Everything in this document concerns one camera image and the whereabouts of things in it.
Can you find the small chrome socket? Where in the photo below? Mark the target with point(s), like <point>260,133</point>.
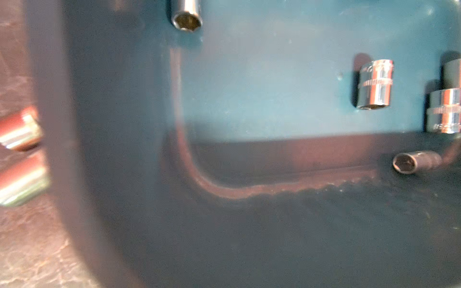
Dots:
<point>409,163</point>

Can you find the chrome socket long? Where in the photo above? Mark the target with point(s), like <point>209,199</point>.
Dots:
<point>451,74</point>

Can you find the teal plastic storage box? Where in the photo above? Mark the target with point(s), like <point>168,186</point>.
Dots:
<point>235,156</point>

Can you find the dark chrome socket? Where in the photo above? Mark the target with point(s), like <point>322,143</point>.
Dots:
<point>443,114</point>

